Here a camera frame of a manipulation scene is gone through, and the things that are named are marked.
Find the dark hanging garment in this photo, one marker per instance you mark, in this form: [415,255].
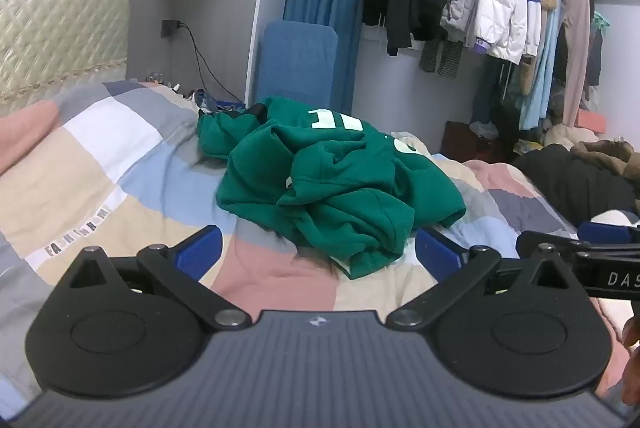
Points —
[596,52]

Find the dark red stool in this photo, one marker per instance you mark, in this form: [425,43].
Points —
[465,145]

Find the white plastic bag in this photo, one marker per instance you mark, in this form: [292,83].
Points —
[484,130]

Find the person's right hand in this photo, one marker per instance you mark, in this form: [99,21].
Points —
[631,333]

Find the patchwork quilt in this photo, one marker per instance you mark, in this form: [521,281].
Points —
[100,167]

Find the hanging blue jeans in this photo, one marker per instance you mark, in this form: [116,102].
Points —
[487,92]

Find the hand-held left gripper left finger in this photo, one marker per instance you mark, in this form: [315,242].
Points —
[200,250]

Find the pink box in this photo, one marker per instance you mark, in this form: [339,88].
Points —
[592,121]

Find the blue denim cloth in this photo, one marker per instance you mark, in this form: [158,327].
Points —
[215,101]

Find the light blue garment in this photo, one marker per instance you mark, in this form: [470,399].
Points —
[542,72]

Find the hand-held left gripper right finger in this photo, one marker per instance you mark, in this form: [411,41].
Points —
[437,253]

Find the quilted beige headboard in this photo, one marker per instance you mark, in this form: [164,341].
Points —
[60,22]

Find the black charger plug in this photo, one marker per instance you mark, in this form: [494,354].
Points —
[170,29]

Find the black coat with fur hood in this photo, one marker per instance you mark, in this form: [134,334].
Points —
[575,188]

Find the striped grey scarf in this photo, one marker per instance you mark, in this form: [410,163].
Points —
[442,57]

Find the pink pants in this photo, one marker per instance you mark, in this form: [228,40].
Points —
[575,37]

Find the blue padded board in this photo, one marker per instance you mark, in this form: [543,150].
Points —
[295,62]

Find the cream plush blanket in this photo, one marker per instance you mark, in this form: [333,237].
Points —
[565,135]

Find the small bottles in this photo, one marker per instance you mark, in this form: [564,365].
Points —
[162,80]

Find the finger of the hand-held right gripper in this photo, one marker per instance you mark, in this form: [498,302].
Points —
[547,244]
[605,233]

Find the green sweatshirt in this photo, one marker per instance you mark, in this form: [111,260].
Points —
[325,178]

